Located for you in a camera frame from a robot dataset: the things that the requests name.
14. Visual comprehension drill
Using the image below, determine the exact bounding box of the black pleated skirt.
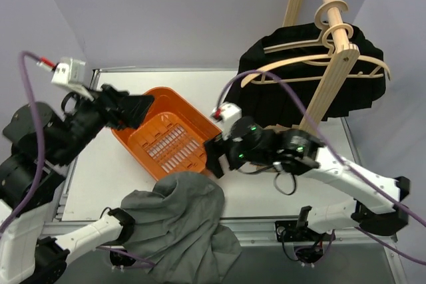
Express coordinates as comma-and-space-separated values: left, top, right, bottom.
224, 38, 386, 128

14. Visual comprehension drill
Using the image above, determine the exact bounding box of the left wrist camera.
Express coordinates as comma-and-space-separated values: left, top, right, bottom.
51, 57, 94, 101

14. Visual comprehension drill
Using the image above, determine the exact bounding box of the wooden hanger of grey skirt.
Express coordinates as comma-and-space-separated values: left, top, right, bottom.
240, 30, 391, 87

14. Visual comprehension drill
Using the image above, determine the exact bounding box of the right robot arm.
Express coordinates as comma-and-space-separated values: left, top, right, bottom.
204, 116, 411, 239

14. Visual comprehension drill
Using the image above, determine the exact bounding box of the aluminium rail table edge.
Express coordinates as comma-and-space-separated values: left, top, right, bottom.
36, 68, 397, 251

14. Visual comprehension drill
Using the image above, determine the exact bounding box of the wooden hanger of black skirt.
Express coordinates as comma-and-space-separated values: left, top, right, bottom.
260, 0, 353, 55

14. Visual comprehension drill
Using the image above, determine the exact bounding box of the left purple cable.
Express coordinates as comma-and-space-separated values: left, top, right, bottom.
0, 51, 57, 235

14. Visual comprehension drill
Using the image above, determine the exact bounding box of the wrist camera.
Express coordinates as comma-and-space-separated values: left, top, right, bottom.
210, 102, 242, 140
51, 57, 94, 101

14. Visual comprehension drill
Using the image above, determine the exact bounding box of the wooden clothes rack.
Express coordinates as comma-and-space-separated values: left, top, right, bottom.
265, 0, 360, 134

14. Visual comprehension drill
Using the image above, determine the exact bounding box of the orange plastic basket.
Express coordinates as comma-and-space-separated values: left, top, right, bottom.
112, 86, 220, 181

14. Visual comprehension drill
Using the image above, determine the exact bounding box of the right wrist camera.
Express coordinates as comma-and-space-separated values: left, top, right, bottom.
210, 102, 242, 140

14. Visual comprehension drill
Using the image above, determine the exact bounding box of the grey pleated skirt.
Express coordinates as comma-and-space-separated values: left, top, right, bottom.
120, 172, 242, 283

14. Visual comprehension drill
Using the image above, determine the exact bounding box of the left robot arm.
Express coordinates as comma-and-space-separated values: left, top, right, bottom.
1, 84, 154, 283

